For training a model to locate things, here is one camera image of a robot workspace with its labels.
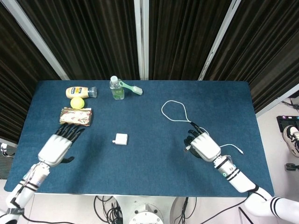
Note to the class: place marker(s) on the black pleated curtain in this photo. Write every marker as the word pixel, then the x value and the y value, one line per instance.
pixel 93 37
pixel 264 46
pixel 14 81
pixel 182 37

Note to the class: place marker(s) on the black and white sneaker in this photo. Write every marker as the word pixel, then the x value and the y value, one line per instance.
pixel 292 137

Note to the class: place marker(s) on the white charger block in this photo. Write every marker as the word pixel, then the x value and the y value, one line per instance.
pixel 121 139

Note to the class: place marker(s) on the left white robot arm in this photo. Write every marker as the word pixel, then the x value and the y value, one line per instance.
pixel 28 186

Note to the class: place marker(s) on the yellow tennis ball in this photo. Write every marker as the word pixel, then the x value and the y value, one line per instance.
pixel 77 102

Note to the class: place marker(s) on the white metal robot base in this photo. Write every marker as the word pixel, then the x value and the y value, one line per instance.
pixel 147 210

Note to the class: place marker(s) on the clear bottle green liquid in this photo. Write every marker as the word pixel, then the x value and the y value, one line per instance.
pixel 116 91

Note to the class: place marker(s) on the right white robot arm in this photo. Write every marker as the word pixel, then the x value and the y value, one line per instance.
pixel 240 179

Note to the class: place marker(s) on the silver metal fixture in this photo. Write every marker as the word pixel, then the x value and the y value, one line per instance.
pixel 3 149

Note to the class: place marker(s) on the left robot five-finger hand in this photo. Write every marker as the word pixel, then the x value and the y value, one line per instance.
pixel 54 149

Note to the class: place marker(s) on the black electronic device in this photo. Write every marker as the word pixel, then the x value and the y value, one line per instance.
pixel 286 121

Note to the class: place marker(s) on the gold foil snack package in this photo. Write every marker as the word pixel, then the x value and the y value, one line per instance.
pixel 75 116

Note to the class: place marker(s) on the mayonnaise squeeze bottle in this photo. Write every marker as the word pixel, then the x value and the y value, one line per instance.
pixel 77 92

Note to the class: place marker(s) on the green scrubbing brush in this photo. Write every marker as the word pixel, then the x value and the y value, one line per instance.
pixel 129 87

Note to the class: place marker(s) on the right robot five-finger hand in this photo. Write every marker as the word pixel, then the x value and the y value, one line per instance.
pixel 205 147

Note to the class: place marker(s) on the white partition post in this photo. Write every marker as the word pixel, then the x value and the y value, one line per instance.
pixel 278 102
pixel 219 39
pixel 141 39
pixel 35 37

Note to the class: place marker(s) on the black caster wheel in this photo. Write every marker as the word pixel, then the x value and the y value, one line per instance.
pixel 290 167

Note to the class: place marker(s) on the blue table mat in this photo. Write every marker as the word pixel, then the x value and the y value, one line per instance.
pixel 140 168

